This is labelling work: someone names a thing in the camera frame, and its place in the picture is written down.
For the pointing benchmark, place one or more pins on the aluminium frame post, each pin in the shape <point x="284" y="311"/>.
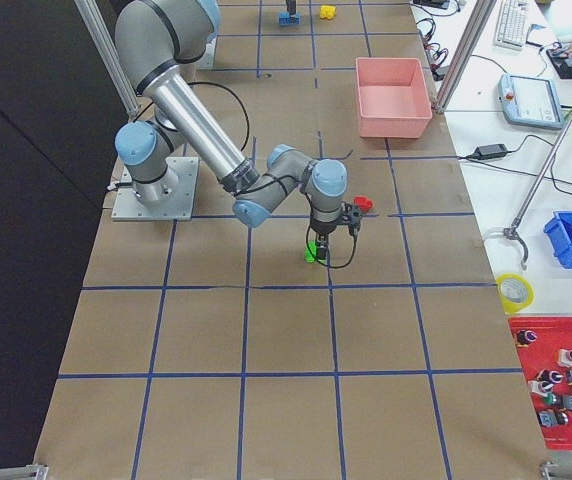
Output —
<point x="468" y="41"/>

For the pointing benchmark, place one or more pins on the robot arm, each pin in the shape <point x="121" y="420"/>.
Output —
<point x="154" y="41"/>
<point x="291" y="7"/>

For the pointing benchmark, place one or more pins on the yellow toy block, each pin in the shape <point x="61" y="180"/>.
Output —
<point x="327" y="12"/>

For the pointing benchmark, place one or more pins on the green toy block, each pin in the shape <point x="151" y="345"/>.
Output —
<point x="310" y="252"/>

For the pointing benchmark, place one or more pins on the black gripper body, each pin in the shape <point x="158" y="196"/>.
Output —
<point x="323" y="228"/>

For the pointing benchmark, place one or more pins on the white keyboard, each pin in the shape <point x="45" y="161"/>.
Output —
<point x="511" y="28"/>

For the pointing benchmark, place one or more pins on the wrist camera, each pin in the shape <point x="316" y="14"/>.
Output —
<point x="351" y="217"/>

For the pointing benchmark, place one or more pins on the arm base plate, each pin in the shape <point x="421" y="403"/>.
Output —
<point x="171" y="198"/>

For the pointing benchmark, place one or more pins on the pink plastic box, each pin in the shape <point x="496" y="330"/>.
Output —
<point x="391" y="97"/>

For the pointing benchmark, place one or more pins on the black power adapter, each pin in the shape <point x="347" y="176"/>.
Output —
<point x="490" y="151"/>

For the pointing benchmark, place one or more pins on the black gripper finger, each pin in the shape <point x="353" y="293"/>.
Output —
<point x="321" y="252"/>

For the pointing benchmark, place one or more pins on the red tray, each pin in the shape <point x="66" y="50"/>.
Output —
<point x="544" y="348"/>

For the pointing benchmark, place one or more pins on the teach pendant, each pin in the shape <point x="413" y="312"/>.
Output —
<point x="530" y="101"/>

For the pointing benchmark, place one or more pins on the blue toy block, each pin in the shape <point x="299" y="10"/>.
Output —
<point x="286" y="19"/>

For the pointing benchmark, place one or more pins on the red toy block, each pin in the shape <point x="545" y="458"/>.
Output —
<point x="364" y="203"/>

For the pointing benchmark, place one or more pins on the yellow tape roll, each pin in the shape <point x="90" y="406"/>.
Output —
<point x="515" y="292"/>

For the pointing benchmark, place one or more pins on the reacher grabber tool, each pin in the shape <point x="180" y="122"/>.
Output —
<point x="511" y="232"/>

